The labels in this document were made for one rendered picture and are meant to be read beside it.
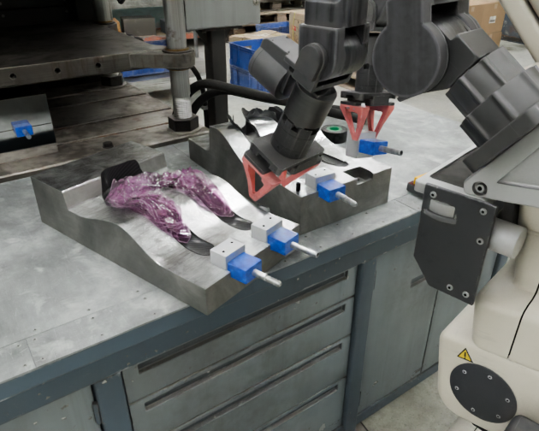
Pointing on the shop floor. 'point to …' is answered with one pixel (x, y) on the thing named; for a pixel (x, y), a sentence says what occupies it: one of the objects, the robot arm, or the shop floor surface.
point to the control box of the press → (198, 11)
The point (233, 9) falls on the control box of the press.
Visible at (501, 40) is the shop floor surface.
